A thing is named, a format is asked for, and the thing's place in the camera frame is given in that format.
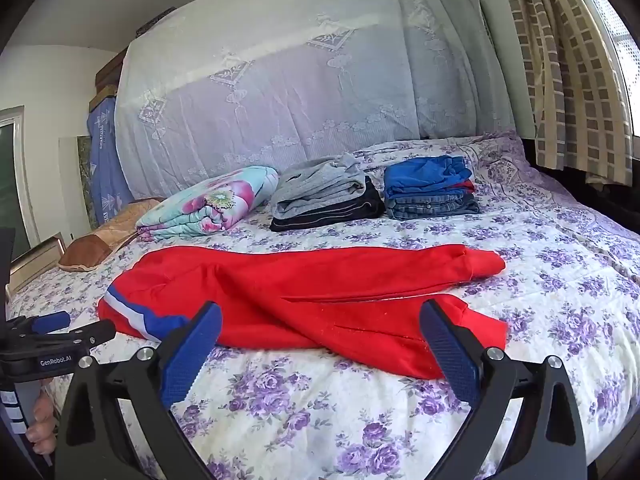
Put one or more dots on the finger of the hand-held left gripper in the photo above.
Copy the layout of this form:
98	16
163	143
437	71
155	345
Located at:
90	333
50	321

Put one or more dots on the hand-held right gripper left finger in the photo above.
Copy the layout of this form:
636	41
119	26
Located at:
192	355

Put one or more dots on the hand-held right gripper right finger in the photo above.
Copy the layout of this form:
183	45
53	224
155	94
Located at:
447	352

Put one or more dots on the red pants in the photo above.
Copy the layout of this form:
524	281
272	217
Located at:
300	300

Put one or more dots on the folded black pants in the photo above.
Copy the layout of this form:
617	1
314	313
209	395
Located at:
350	207

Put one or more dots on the folded grey pants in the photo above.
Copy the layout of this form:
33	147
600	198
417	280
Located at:
320	185

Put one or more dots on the person's left hand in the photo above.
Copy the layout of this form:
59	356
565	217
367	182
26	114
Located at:
42	422

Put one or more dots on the brown pillow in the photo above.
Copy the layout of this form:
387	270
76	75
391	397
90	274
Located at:
85	252

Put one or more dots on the purple floral bedspread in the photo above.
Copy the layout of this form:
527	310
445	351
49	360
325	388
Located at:
310	410

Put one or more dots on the white framed window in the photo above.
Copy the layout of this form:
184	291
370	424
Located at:
15	185

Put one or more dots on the leaning canvas painting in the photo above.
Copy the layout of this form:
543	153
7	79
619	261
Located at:
86	180

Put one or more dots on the folded blue jeans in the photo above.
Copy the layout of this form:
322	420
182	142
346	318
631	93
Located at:
430	207

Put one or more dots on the folded floral blanket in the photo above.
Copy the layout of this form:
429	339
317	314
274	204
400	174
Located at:
210	205

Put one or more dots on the folded red garment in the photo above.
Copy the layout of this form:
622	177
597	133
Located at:
466	186

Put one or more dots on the blue wrapped mattress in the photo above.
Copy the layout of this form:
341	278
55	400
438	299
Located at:
102	160

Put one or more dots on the folded blue garment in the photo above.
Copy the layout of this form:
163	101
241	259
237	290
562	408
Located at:
420	175

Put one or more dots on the checkered beige curtain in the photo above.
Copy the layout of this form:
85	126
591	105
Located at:
565	85

